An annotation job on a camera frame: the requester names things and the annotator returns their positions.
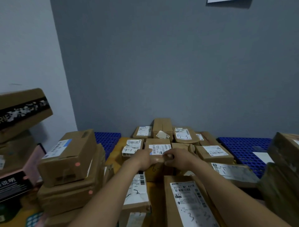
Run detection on person's left hand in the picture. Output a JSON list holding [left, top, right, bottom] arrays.
[[127, 148, 164, 171]]

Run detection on person's right hand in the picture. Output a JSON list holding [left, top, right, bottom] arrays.
[[163, 147, 199, 171]]

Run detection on box marked 6-1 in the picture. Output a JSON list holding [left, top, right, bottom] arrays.
[[144, 138, 174, 183]]

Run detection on pile of brown parcels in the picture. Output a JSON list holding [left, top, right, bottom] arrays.
[[121, 118, 260, 189]]

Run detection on small tall box white labels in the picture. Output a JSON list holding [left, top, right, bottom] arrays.
[[118, 171, 152, 227]]

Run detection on box marked 3-3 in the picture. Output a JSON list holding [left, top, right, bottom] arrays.
[[163, 175, 227, 227]]

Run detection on box of stack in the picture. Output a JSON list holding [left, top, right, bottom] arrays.
[[37, 129, 97, 187], [44, 163, 115, 227], [37, 144, 106, 217], [267, 132, 299, 173]]

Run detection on taped box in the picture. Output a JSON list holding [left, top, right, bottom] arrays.
[[257, 162, 299, 226]]

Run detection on black and pink box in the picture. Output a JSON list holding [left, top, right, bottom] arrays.
[[0, 144, 46, 203]]

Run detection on teal sticker sheet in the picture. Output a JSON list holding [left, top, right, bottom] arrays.
[[25, 211, 44, 227]]

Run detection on box with black KARRIE band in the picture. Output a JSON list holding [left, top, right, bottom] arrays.
[[0, 88, 54, 143]]

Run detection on dark green box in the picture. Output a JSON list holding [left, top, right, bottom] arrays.
[[0, 203, 21, 223]]

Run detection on person's left forearm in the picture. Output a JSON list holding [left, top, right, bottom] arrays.
[[68, 161, 145, 227]]

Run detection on person's right forearm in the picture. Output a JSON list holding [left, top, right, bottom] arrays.
[[191, 159, 291, 227]]

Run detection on blue plastic grid pallet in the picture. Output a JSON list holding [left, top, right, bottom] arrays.
[[217, 137, 273, 179], [94, 132, 121, 161]]

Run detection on white paper note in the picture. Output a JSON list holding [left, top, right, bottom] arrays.
[[252, 152, 274, 164]]

